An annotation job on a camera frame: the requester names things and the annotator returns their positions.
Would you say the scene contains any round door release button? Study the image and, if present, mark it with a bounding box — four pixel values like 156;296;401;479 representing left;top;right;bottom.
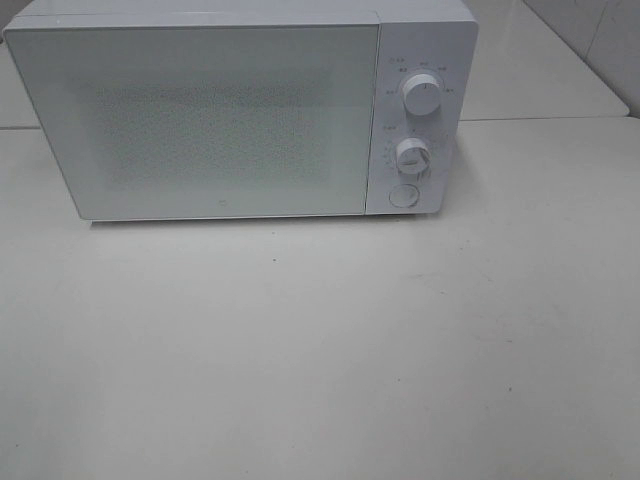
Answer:
389;184;420;208

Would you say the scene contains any white dial knob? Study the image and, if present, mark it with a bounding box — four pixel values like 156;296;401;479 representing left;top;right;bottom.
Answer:
401;72;443;116
395;138;431;175

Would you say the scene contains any white microwave oven body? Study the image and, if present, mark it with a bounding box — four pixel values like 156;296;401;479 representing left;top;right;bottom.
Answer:
3;1;478;219

